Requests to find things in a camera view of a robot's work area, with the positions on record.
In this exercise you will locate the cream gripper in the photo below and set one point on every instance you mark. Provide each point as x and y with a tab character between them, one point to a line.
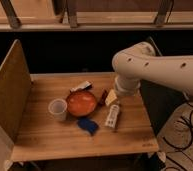
111	97

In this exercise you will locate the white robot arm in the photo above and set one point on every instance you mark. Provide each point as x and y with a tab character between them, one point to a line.
139	61

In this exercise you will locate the dark brown small object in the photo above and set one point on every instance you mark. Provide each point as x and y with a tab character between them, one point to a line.
103	98

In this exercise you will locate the white tube bottle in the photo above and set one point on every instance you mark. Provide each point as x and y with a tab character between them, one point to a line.
111	119

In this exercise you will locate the orange bowl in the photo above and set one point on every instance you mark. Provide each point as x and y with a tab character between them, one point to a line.
81	103

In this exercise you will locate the blue crumpled cloth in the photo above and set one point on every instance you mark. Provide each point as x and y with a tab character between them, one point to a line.
88	125

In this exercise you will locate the dark right side panel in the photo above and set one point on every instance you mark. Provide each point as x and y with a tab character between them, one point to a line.
160	103

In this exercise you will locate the wooden left side panel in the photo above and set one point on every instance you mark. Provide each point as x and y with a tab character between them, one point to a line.
15	85

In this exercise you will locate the wooden shelf frame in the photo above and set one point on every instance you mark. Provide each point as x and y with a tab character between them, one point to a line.
95	15

